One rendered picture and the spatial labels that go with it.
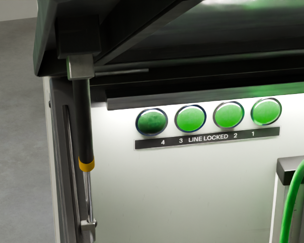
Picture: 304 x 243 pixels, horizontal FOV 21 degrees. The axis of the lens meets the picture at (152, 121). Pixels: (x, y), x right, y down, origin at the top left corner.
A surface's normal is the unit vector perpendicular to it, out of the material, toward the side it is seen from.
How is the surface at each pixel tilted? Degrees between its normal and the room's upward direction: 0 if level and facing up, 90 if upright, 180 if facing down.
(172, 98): 90
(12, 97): 0
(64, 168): 43
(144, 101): 90
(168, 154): 90
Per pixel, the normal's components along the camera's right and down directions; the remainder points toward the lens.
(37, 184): 0.00, -0.86
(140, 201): 0.18, 0.51
